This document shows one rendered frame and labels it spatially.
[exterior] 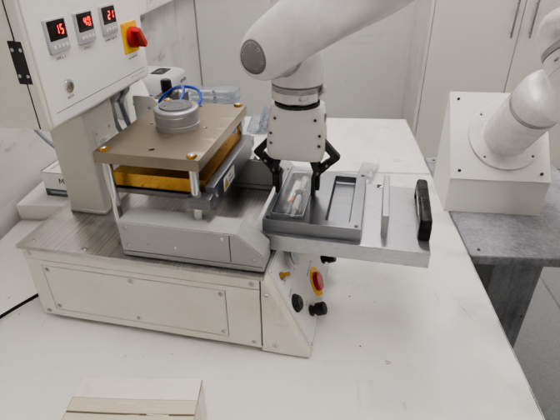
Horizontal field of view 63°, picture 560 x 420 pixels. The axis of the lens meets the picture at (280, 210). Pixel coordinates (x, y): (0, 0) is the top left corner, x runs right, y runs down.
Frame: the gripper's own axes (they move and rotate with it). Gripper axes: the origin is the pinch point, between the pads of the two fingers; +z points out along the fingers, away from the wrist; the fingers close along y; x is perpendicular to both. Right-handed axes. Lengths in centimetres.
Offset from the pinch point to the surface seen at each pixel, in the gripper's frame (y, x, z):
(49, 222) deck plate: 46.7, 9.5, 8.6
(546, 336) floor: -90, -78, 102
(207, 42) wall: 102, -232, 24
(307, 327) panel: -4.7, 12.3, 23.1
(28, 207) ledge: 75, -15, 23
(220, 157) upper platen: 13.9, 0.8, -4.4
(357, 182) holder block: -10.9, -6.5, 2.0
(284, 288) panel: -0.4, 13.0, 14.0
